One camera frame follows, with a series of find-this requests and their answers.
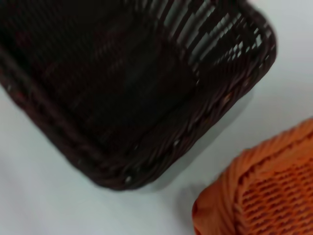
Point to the orange woven basket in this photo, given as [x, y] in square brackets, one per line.
[269, 195]

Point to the dark brown woven basket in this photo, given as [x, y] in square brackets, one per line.
[122, 85]

